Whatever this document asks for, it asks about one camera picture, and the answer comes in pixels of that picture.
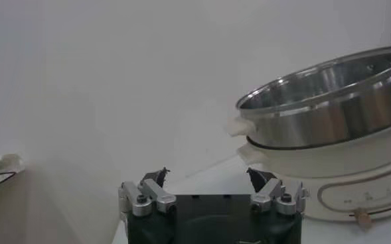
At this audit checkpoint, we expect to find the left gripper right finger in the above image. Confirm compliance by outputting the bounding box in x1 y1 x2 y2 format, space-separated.
246 167 309 216

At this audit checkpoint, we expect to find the cream electric cooker base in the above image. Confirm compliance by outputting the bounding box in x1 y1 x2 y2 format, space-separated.
236 124 391 230

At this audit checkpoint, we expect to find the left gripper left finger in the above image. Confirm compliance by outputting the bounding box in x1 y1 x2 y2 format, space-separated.
118 167 178 218

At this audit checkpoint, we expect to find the stainless steel steamer basket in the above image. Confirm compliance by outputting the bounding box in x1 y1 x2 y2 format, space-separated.
227 45 391 150

